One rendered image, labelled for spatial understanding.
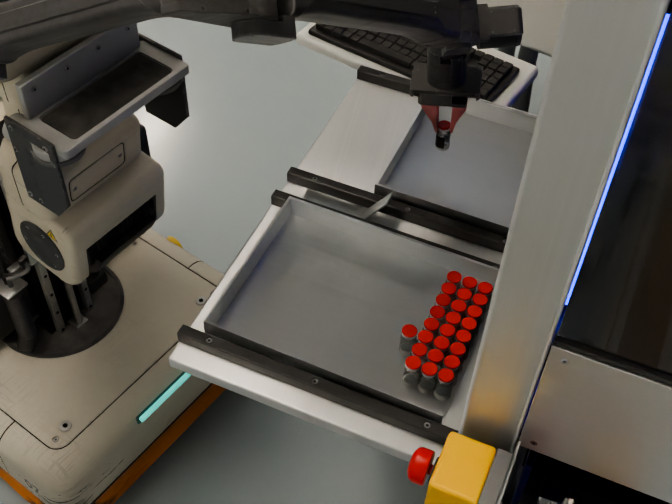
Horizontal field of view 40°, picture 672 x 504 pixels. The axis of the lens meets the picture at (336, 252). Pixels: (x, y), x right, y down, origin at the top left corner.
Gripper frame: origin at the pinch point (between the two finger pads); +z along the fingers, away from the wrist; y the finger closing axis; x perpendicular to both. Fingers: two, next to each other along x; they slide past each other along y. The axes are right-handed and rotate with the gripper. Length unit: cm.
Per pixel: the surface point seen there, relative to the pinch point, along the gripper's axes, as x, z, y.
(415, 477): -61, -2, 3
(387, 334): -34.2, 8.9, -4.2
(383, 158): 0.7, 8.3, -9.6
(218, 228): 58, 92, -65
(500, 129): 11.5, 9.5, 8.7
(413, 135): 7.0, 8.4, -5.5
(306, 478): -12, 95, -27
